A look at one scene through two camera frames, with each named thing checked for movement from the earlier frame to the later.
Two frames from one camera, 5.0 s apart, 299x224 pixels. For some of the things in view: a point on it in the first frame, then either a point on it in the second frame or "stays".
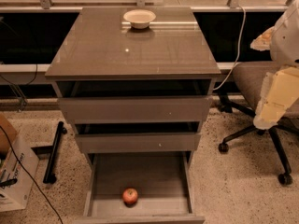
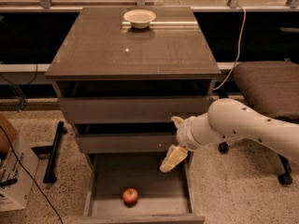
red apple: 130,197 stays
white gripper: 286,44 → 184,135
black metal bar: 49,177 stays
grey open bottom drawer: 138,189 stays
